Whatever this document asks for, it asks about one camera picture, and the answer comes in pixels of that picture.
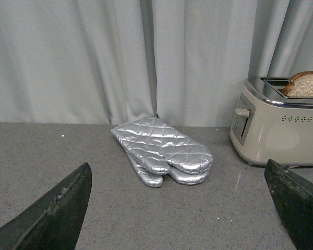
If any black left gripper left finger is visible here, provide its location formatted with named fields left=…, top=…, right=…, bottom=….
left=0, top=163, right=92, bottom=249

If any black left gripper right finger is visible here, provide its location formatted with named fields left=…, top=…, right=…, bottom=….
left=264, top=159, right=313, bottom=249

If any brown bread slice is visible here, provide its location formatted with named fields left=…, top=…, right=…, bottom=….
left=281, top=71, right=313, bottom=98

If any beige two-slot toaster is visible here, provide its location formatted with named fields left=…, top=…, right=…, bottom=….
left=230, top=77, right=313, bottom=166

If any lower silver quilted oven mitt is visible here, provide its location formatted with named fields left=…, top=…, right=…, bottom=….
left=126, top=152, right=210, bottom=188

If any silver quilted oven mitt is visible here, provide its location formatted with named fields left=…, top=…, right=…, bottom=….
left=111, top=115, right=213, bottom=175
left=126, top=152, right=210, bottom=188

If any upper silver quilted oven mitt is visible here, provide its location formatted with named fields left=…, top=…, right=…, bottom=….
left=111, top=115, right=213, bottom=175

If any grey curtain backdrop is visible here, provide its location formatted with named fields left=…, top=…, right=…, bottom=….
left=0, top=1, right=313, bottom=127

